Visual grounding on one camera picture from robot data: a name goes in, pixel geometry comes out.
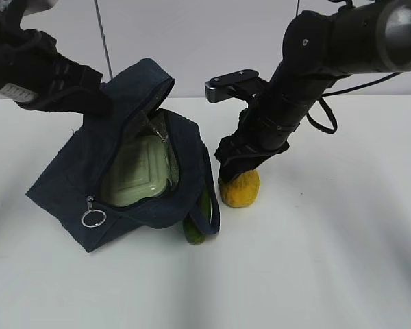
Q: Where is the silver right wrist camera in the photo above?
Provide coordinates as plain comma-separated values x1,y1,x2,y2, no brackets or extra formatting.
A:
205,69,267,103

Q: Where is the green cucumber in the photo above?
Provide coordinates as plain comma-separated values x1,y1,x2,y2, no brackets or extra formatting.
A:
182,188,212,245

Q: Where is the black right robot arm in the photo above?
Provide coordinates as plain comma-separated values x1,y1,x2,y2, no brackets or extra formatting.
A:
205,1,411,182

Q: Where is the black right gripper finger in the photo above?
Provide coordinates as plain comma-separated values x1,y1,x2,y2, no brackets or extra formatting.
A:
220,151,271,182

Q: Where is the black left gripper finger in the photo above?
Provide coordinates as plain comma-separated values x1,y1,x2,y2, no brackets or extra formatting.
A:
54,53,103,94
20,86,112,117

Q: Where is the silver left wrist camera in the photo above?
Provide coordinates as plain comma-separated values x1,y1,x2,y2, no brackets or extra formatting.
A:
23,0,58,16

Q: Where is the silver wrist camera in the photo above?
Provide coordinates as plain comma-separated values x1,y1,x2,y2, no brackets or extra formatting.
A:
205,69,267,103
23,0,58,16

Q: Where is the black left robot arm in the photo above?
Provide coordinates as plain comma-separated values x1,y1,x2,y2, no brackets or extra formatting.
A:
0,0,113,116

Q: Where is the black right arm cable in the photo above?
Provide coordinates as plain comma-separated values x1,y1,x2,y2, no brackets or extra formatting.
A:
306,71,401,134

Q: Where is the green lidded glass container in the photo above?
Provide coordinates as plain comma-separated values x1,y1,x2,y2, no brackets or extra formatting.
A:
100,135,171,207

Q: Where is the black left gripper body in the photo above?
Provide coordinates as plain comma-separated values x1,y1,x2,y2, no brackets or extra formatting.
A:
0,29,75,110

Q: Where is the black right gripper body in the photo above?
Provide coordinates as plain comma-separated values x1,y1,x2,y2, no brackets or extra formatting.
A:
215,99,290,168

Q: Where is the yellow pear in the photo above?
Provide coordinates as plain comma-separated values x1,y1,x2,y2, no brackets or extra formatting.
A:
218,170,260,208

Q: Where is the navy blue lunch bag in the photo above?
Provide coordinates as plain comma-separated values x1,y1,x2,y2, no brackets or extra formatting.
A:
27,58,220,252

